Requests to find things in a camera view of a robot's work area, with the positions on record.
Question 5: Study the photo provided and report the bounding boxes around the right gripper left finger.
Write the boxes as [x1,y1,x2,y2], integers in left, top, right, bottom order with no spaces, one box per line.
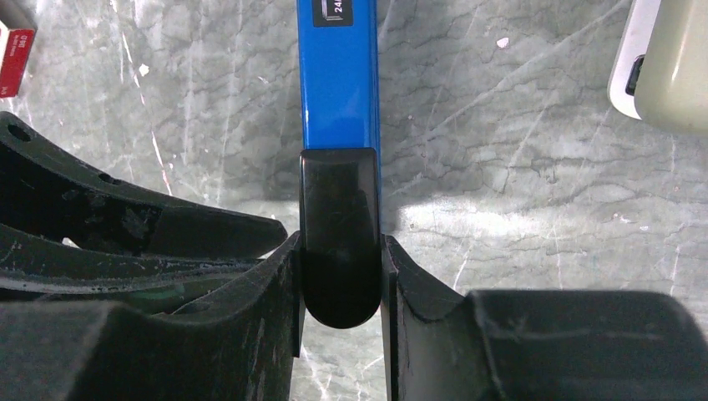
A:
[1,234,301,400]

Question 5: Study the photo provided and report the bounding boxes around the blue black stapler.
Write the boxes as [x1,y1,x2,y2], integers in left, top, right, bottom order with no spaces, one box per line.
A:
[296,0,382,329]

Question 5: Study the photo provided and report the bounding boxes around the beige white stapler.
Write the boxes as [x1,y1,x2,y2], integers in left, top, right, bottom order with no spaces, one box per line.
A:
[607,0,707,136]

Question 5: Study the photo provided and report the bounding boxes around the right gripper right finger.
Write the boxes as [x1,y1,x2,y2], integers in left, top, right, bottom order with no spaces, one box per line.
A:
[381,236,707,400]

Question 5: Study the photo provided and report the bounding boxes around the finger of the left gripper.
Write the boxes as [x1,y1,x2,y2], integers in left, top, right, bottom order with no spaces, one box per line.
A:
[1,112,287,258]
[1,226,258,314]

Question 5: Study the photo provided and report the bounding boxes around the red white staple box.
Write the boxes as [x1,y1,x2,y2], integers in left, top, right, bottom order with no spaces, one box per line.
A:
[1,0,36,99]

